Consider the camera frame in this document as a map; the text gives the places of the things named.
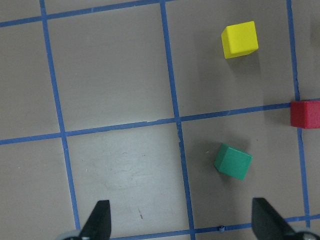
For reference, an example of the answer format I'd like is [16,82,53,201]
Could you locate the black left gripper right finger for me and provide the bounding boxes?
[251,197,302,240]

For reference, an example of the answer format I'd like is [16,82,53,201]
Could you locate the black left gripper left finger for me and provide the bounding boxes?
[79,200,112,240]

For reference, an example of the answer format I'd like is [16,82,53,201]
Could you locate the red wooden cube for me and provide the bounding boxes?
[290,100,320,129]

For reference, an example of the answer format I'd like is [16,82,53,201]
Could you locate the green wooden cube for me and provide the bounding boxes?
[213,143,253,180]

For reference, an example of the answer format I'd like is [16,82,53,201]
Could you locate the yellow wooden cube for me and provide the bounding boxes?
[221,21,259,59]

